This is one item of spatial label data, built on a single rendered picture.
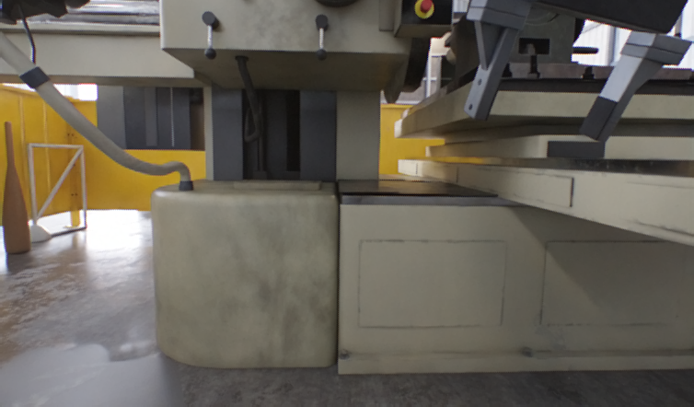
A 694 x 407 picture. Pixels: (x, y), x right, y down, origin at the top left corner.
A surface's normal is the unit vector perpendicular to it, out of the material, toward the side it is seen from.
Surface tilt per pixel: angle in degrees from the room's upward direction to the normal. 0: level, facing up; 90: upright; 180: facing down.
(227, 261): 90
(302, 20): 90
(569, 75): 90
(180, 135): 90
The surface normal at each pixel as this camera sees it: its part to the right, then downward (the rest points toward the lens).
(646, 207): -1.00, -0.01
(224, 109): 0.04, 0.10
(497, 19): 0.08, 0.48
